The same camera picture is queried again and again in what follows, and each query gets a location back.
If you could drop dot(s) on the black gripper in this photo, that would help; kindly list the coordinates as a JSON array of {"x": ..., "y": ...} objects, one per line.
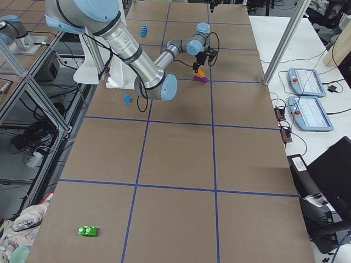
[{"x": 201, "y": 57}]

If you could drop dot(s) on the orange trapezoid block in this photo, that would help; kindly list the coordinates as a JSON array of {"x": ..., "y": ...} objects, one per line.
[{"x": 199, "y": 73}]

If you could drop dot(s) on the purple trapezoid block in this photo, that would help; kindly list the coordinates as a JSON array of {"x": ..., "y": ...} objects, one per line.
[{"x": 201, "y": 79}]

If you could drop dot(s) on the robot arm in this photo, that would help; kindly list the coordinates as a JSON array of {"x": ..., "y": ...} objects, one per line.
[
  {"x": 12, "y": 29},
  {"x": 103, "y": 19}
]

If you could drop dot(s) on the long blue studded block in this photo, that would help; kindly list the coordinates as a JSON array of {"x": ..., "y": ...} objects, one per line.
[{"x": 143, "y": 31}]

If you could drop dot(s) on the small blue block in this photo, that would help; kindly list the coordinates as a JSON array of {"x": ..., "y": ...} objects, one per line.
[{"x": 127, "y": 98}]

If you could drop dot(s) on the upper teach pendant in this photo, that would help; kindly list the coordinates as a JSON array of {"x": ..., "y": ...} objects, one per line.
[{"x": 306, "y": 82}]

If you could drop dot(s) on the teach pendant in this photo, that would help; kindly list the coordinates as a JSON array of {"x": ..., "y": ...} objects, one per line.
[
  {"x": 308, "y": 114},
  {"x": 306, "y": 82}
]

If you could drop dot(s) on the small black relay board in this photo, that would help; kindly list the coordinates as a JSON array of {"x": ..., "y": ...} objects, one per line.
[{"x": 284, "y": 126}]

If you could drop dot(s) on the lower teach pendant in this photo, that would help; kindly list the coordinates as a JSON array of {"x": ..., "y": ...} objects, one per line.
[{"x": 308, "y": 114}]

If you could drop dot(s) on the white table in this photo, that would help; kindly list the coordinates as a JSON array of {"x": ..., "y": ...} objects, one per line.
[{"x": 306, "y": 50}]

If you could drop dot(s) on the black laptop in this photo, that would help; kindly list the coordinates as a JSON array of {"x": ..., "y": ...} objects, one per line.
[{"x": 331, "y": 173}]

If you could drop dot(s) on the green studded block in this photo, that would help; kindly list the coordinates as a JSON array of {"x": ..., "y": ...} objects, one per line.
[{"x": 88, "y": 231}]

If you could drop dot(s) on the patterned cloth bundle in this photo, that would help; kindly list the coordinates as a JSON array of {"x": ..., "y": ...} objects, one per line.
[{"x": 23, "y": 231}]

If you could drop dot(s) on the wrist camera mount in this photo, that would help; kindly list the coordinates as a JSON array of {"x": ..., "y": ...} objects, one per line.
[{"x": 211, "y": 54}]

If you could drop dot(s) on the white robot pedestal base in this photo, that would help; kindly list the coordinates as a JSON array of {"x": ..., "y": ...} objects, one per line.
[{"x": 121, "y": 76}]

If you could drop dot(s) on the aluminium frame post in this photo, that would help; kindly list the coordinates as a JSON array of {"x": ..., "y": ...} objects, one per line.
[{"x": 289, "y": 31}]

